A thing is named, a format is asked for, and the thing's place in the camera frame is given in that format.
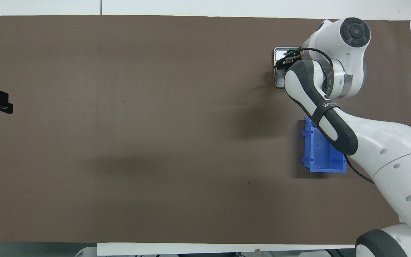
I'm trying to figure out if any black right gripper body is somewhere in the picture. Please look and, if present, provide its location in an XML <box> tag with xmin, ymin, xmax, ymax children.
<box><xmin>276</xmin><ymin>54</ymin><xmax>300</xmax><ymax>69</ymax></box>

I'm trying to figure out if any silver metal tray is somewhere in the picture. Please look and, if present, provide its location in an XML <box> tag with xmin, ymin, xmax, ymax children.
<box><xmin>273</xmin><ymin>46</ymin><xmax>300</xmax><ymax>89</ymax></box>

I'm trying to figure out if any blue plastic storage bin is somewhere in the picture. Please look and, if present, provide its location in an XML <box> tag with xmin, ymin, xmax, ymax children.
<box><xmin>301</xmin><ymin>116</ymin><xmax>347</xmax><ymax>173</ymax></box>

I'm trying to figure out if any brown table mat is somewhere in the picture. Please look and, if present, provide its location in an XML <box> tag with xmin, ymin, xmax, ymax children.
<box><xmin>0</xmin><ymin>15</ymin><xmax>411</xmax><ymax>246</ymax></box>

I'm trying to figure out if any white round object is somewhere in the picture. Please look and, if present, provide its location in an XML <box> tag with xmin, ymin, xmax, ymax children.
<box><xmin>75</xmin><ymin>246</ymin><xmax>98</xmax><ymax>257</ymax></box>

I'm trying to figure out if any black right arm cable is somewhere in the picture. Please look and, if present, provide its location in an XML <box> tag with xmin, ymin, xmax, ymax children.
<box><xmin>275</xmin><ymin>47</ymin><xmax>375</xmax><ymax>185</ymax></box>

